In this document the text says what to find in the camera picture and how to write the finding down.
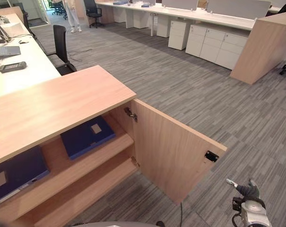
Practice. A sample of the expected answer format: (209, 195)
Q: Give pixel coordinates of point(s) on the person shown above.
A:
(73, 14)

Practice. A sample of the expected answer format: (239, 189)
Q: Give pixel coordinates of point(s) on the wooden office cabinet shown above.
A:
(50, 99)

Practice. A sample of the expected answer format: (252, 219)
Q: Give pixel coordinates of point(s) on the wooden cabinet door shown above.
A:
(166, 151)

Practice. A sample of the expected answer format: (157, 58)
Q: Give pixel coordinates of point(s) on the white narrow pedestal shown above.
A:
(163, 26)

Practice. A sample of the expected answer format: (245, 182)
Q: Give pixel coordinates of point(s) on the grey laptop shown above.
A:
(6, 50)

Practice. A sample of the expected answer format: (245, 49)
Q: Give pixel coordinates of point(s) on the white office desk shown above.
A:
(27, 59)

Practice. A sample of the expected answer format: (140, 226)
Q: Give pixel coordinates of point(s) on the wide grey desk divider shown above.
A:
(237, 8)

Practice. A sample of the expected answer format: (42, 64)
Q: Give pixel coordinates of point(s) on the white low cabinet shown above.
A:
(214, 45)

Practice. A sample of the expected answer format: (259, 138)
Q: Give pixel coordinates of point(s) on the black handheld device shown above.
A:
(12, 66)

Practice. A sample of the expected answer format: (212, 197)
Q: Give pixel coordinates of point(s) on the blue folder with square label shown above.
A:
(86, 138)

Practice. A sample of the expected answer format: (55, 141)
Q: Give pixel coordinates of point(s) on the long white desk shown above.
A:
(181, 13)

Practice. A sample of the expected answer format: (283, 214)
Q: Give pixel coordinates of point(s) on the blue folder with spine pocket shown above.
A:
(22, 168)

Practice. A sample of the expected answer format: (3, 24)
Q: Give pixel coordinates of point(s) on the black door latch plate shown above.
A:
(211, 156)

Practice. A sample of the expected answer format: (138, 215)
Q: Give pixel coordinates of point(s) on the wooden end cabinet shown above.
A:
(263, 45)

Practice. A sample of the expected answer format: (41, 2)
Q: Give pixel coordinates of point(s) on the metal door hinge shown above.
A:
(131, 114)
(135, 161)

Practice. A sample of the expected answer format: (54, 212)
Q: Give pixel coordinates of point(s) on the white drawer pedestal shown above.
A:
(178, 34)

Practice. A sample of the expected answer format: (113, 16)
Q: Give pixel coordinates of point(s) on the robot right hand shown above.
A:
(249, 190)

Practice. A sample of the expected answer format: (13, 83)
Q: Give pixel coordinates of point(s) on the black mesh office chair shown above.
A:
(61, 47)

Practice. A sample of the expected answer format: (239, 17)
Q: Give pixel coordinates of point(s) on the small grey desk divider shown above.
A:
(179, 3)

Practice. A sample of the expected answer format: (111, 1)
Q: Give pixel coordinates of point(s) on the blue flat box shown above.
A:
(120, 3)

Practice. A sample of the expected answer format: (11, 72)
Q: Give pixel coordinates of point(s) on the black office chair with armrests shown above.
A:
(92, 11)

